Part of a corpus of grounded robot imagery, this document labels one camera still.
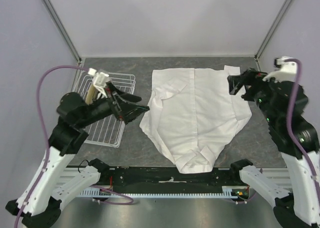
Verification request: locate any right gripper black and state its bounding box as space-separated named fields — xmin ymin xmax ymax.
xmin=227 ymin=66 xmax=287 ymax=125

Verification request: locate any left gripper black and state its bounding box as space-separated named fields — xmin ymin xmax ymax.
xmin=77 ymin=81 xmax=150 ymax=128

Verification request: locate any white shirt garment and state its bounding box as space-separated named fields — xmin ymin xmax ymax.
xmin=139 ymin=65 xmax=252 ymax=174

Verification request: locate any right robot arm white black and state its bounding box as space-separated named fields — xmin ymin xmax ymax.
xmin=227 ymin=69 xmax=320 ymax=228

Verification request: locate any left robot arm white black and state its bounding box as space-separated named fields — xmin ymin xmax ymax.
xmin=5 ymin=84 xmax=150 ymax=228

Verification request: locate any beige plate small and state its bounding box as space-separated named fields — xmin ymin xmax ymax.
xmin=85 ymin=84 xmax=99 ymax=105

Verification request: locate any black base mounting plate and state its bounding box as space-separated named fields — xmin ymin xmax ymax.
xmin=97 ymin=166 xmax=247 ymax=188

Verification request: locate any white wire dish rack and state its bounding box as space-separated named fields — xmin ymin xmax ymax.
xmin=72 ymin=71 xmax=136 ymax=148

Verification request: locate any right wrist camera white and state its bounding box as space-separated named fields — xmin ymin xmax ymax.
xmin=262 ymin=56 xmax=298 ymax=83

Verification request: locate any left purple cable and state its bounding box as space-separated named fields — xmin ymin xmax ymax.
xmin=13 ymin=65 xmax=135 ymax=228

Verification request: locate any light blue cable duct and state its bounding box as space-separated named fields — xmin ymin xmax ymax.
xmin=77 ymin=188 xmax=237 ymax=199

